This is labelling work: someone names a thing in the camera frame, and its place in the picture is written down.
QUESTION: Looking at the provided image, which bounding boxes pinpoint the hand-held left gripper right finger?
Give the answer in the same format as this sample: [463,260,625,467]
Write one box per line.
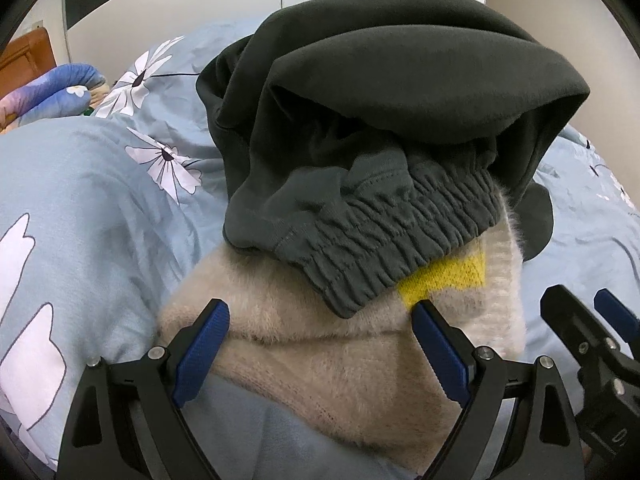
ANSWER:
[410,300,586,480]

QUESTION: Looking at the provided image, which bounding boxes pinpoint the colourful printed blanket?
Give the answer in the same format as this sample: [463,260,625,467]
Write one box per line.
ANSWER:
[0,63,107,131]

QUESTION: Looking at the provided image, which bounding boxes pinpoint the dark grey sweatpants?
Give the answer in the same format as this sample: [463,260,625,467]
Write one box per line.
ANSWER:
[196,0,592,319]

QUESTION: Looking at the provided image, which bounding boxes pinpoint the light blue floral duvet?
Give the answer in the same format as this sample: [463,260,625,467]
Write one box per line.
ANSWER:
[0,20,640,480]

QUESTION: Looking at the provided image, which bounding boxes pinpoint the brown wooden headboard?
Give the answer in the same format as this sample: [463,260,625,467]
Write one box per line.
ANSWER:
[0,27,56,96]

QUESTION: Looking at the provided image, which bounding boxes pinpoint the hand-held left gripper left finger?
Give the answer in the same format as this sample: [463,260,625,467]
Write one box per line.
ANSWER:
[59,299,236,480]

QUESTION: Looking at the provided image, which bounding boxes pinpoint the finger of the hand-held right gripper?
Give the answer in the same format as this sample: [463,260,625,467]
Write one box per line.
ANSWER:
[541,286,626,376]
[595,289,640,361]

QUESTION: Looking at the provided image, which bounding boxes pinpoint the beige fuzzy sweater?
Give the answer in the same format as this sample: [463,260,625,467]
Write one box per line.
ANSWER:
[157,187,527,476]

